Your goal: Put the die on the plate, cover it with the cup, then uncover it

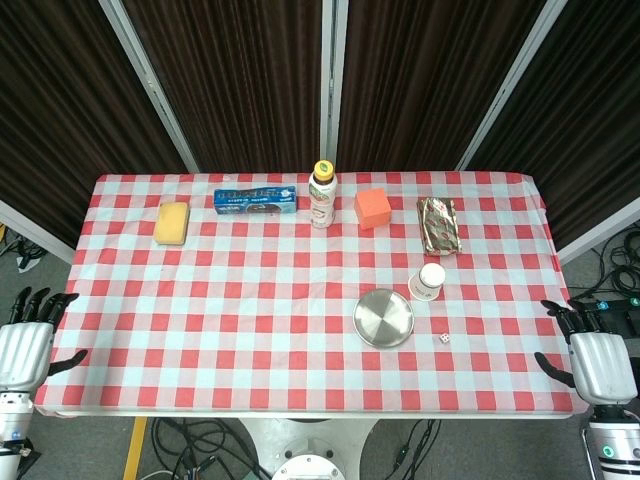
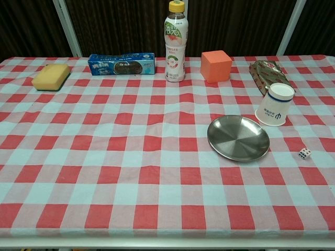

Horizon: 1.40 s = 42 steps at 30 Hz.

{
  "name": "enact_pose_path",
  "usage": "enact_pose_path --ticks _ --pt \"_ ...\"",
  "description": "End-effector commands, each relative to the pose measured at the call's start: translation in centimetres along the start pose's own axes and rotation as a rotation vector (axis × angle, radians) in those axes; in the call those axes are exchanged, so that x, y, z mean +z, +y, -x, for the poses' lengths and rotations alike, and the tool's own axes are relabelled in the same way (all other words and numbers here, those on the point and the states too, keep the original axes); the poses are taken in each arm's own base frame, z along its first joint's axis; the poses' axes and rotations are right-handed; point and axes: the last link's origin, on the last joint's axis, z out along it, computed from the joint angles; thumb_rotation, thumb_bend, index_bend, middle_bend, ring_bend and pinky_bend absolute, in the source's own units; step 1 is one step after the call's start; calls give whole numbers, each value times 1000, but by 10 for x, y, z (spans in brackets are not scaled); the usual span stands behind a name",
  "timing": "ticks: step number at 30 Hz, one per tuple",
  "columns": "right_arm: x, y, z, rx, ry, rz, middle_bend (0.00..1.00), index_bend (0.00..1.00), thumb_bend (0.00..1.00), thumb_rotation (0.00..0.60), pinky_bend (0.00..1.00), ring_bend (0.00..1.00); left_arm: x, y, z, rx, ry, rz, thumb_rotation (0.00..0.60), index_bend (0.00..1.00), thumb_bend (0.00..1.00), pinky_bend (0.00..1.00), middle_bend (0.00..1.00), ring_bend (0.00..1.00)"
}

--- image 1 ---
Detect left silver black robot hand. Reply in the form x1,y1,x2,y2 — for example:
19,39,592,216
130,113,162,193
0,287,89,394

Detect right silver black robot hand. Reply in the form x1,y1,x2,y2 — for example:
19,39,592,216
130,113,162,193
533,298,640,407

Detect white paper cup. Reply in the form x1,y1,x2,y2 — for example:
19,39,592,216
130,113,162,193
407,262,447,303

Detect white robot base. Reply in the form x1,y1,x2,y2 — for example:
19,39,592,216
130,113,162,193
234,417,382,480

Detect round metal plate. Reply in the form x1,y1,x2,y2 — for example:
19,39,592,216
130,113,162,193
352,288,416,349

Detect black box with cyan lights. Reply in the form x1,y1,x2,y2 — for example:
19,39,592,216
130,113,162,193
584,297,640,334

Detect yellow floor tape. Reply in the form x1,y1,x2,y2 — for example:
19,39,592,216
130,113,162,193
122,417,149,480

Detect yellow sponge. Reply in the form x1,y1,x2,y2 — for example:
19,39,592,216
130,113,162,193
152,201,192,246

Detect shiny foil snack pack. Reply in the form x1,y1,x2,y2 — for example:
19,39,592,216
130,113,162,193
416,196,462,257

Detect red white checkered tablecloth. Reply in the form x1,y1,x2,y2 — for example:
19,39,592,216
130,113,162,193
33,171,590,419

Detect dark curtain screen panel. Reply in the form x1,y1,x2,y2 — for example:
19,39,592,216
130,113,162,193
337,0,551,175
122,0,326,175
0,0,189,249
469,0,640,251

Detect blue cookie box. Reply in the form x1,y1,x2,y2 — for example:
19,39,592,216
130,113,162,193
213,185,299,217

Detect orange cube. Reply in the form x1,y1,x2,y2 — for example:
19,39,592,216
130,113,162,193
353,187,392,231

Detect yellow capped drink bottle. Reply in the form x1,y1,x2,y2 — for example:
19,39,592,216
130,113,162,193
307,159,339,230

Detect black floor cable bundle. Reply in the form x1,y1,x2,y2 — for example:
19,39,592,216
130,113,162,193
592,219,640,301
149,417,274,480
0,224,50,274
389,418,442,471

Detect white screen frame rail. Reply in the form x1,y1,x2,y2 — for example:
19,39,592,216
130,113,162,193
0,199,76,265
557,197,640,265

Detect white screen frame post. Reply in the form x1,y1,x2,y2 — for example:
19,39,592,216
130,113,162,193
454,0,569,174
319,0,350,174
98,0,201,175

